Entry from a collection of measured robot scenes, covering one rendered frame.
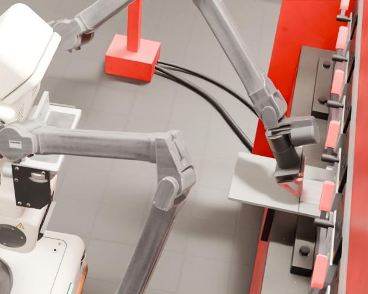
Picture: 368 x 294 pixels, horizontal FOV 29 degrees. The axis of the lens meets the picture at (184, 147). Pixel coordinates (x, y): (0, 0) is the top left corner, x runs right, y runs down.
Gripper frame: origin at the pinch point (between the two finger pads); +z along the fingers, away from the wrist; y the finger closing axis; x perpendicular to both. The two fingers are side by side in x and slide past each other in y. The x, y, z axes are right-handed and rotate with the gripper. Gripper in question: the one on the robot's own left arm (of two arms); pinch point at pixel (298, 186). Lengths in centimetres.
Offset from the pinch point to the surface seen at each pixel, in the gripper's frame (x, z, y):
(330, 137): -15.7, -23.2, -10.5
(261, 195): 8.6, -2.8, -4.8
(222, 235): 65, 81, 63
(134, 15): 110, 19, 162
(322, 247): -5.7, 7.9, -15.1
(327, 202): -16.4, -22.6, -30.7
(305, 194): -1.5, 2.1, -1.1
